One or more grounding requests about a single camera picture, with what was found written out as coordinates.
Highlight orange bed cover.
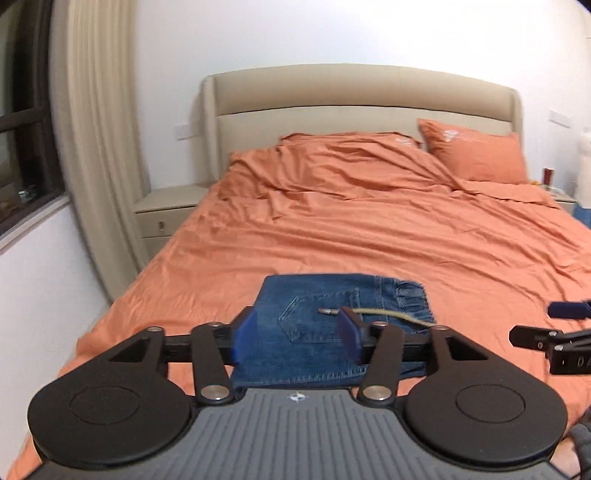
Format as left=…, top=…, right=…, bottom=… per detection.
left=9, top=131, right=591, bottom=480

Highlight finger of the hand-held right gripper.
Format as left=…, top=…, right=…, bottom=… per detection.
left=509, top=325, right=591, bottom=352
left=547, top=300, right=591, bottom=319

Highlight dark framed window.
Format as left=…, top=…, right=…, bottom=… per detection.
left=0, top=0, right=71, bottom=241

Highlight beige padded headboard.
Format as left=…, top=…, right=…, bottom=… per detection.
left=199, top=65, right=523, bottom=186

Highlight beige nightstand with clutter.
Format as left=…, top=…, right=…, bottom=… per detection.
left=541, top=185, right=579, bottom=217

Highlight person's grey clothing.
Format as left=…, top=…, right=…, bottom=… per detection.
left=551, top=405, right=591, bottom=480

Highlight orange pillow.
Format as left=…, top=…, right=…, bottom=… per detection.
left=417, top=119, right=530, bottom=184

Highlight beige cord with metal tip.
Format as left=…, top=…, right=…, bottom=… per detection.
left=318, top=307, right=437, bottom=329

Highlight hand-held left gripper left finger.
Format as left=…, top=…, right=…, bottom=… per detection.
left=108, top=307, right=257, bottom=407

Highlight blue denim pants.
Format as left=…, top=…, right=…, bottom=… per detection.
left=229, top=274, right=437, bottom=389

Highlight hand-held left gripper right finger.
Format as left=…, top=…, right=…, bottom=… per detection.
left=337, top=307, right=488, bottom=407

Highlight beige nightstand with drawers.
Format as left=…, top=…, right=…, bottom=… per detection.
left=133, top=184, right=211, bottom=274

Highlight cream curtain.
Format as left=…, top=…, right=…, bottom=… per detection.
left=48, top=0, right=154, bottom=303

